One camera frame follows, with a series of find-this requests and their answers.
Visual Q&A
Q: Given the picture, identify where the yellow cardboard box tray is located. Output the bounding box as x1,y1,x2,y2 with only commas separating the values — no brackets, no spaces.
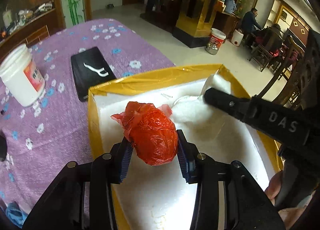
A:
87,63,284,230

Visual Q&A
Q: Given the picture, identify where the red plastic bag bundle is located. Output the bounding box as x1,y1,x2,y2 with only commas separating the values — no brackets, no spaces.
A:
111,102,178,166

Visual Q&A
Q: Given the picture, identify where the blue knitted cloth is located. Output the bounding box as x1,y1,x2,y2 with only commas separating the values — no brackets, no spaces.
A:
5,202,28,228

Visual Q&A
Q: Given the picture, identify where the person right hand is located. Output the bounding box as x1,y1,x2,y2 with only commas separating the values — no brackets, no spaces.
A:
264,171,315,229

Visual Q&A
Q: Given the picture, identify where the wooden chair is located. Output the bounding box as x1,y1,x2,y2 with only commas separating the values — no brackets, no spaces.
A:
248,34,304,101

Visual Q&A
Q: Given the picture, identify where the metal kettle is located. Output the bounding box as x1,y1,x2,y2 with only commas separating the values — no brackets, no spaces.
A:
205,42,219,55

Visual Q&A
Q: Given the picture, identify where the white floor container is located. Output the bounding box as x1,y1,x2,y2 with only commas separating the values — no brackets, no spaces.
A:
231,30,244,46

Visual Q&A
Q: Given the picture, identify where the red white bucket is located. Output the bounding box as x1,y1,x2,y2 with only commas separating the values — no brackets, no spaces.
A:
209,28,226,49

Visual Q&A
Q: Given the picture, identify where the seated person dark jacket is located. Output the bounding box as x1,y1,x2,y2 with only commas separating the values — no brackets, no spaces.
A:
241,8,263,47

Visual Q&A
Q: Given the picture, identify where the black cylindrical motor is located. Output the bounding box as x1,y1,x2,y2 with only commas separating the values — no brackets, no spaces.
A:
0,134,8,162

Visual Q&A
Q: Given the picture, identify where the white dental floss pick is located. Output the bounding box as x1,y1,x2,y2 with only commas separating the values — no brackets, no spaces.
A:
83,63,109,77

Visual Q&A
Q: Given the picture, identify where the black smartphone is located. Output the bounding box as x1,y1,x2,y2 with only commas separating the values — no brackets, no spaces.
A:
71,47,116,102

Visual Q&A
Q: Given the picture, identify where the white plastic jar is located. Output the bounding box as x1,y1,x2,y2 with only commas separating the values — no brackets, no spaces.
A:
0,44,45,107

